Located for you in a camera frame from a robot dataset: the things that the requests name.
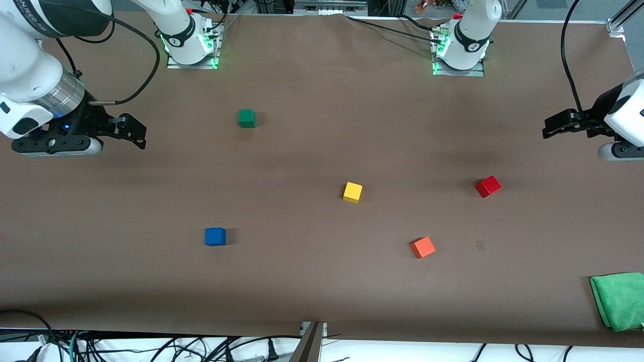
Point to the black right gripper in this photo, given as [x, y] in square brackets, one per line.
[86, 120]

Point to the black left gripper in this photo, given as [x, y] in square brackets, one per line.
[597, 112]

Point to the red cube block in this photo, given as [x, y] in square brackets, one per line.
[487, 186]

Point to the blue cube block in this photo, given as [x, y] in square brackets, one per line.
[215, 236]

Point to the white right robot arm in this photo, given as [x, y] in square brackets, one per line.
[22, 70]

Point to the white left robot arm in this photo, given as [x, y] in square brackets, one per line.
[470, 35]

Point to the green cube block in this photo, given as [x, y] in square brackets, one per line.
[246, 118]

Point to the green folded cloth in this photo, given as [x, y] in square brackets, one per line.
[619, 300]

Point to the orange cube block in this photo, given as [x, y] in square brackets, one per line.
[423, 247]

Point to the yellow cube block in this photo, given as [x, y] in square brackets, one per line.
[352, 192]

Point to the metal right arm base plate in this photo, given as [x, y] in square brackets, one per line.
[193, 64]

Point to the aluminium frame corner profile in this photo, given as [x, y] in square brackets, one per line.
[621, 22]

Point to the metal camera mount bar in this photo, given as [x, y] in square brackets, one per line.
[309, 342]

